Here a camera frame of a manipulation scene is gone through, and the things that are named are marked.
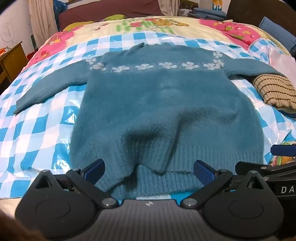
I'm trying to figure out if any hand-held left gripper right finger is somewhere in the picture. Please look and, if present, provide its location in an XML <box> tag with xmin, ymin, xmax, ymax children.
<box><xmin>180</xmin><ymin>160</ymin><xmax>270</xmax><ymax>208</ymax></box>

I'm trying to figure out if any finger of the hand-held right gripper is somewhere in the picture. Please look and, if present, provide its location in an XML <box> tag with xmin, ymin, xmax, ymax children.
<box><xmin>270</xmin><ymin>143</ymin><xmax>296</xmax><ymax>156</ymax></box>
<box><xmin>235</xmin><ymin>161</ymin><xmax>296</xmax><ymax>177</ymax></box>

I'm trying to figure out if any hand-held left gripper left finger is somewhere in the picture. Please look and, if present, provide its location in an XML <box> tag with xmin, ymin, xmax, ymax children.
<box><xmin>30</xmin><ymin>159</ymin><xmax>119</xmax><ymax>208</ymax></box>

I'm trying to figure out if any teal knitted sweater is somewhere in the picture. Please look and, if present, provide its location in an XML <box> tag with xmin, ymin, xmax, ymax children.
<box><xmin>13</xmin><ymin>42</ymin><xmax>286</xmax><ymax>201</ymax></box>

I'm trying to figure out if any stack of blue folded clothes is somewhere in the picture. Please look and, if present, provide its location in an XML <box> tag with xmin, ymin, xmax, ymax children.
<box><xmin>188</xmin><ymin>7</ymin><xmax>227</xmax><ymax>20</ymax></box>

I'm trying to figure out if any beige brown striped garment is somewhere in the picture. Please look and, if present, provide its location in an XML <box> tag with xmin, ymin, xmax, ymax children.
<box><xmin>252</xmin><ymin>74</ymin><xmax>296</xmax><ymax>114</ymax></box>

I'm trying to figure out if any blue white checkered plastic sheet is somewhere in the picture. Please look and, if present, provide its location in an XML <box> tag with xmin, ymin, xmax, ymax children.
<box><xmin>0</xmin><ymin>31</ymin><xmax>296</xmax><ymax>200</ymax></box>

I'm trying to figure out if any blue cushion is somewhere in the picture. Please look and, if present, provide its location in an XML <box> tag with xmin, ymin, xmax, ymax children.
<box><xmin>258</xmin><ymin>17</ymin><xmax>296</xmax><ymax>50</ymax></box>

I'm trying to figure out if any wooden desk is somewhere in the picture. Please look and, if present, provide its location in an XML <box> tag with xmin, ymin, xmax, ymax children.
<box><xmin>0</xmin><ymin>42</ymin><xmax>28</xmax><ymax>93</ymax></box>

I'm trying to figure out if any dark wooden bed board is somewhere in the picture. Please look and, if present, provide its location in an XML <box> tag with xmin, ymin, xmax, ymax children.
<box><xmin>225</xmin><ymin>0</ymin><xmax>296</xmax><ymax>49</ymax></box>

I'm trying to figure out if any large green pillow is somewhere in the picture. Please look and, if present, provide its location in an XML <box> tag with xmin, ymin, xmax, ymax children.
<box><xmin>62</xmin><ymin>21</ymin><xmax>96</xmax><ymax>32</ymax></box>

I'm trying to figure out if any cartoon printed blanket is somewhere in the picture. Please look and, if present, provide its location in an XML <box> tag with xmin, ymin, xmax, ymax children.
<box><xmin>22</xmin><ymin>16</ymin><xmax>296</xmax><ymax>167</ymax></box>

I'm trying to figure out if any small green pillow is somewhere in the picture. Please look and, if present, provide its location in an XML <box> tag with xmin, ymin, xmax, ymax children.
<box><xmin>103</xmin><ymin>14</ymin><xmax>126</xmax><ymax>22</ymax></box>

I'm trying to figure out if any beige curtain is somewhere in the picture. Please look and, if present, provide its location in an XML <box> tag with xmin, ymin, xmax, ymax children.
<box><xmin>28</xmin><ymin>0</ymin><xmax>58</xmax><ymax>49</ymax></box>

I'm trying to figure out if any maroon headboard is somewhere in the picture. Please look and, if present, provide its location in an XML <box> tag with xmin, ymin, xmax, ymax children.
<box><xmin>58</xmin><ymin>0</ymin><xmax>184</xmax><ymax>31</ymax></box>

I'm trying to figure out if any yellow printed box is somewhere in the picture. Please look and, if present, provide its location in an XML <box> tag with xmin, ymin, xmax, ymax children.
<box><xmin>211</xmin><ymin>0</ymin><xmax>224</xmax><ymax>11</ymax></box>

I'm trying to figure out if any blue plastic bag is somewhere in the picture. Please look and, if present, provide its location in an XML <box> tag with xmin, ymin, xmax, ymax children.
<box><xmin>53</xmin><ymin>0</ymin><xmax>68</xmax><ymax>24</ymax></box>

